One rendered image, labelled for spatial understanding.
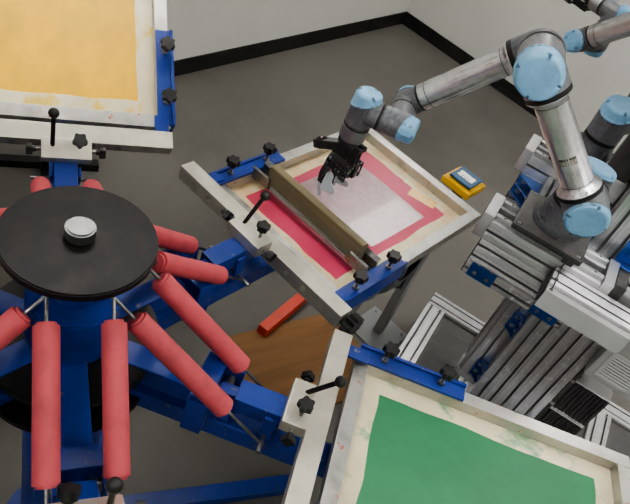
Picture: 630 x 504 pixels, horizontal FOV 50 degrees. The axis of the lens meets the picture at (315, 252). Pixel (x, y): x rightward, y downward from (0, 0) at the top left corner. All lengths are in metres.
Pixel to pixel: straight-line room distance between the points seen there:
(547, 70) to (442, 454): 0.96
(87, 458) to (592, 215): 1.33
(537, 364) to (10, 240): 1.89
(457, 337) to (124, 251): 2.05
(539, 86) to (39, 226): 1.15
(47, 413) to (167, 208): 2.26
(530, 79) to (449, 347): 1.67
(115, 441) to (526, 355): 1.67
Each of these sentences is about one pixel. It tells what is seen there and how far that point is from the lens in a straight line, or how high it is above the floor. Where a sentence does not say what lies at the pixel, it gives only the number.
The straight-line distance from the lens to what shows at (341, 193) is 2.34.
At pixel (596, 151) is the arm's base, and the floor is 1.32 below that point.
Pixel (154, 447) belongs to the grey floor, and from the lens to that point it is 2.68.
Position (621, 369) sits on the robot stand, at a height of 0.86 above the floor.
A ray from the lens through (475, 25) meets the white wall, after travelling 5.92.
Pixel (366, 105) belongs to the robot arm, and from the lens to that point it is 1.84.
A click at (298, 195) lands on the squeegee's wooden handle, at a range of 2.12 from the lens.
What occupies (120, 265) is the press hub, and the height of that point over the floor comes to 1.32.
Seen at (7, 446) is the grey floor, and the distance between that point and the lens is 2.67.
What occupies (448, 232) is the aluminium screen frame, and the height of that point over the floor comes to 0.99.
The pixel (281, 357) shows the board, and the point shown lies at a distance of 3.00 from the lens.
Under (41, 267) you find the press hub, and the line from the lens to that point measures 1.38.
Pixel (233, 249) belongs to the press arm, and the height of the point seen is 1.04.
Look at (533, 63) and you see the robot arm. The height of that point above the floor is 1.74.
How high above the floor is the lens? 2.34
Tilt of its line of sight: 42 degrees down
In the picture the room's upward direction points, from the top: 23 degrees clockwise
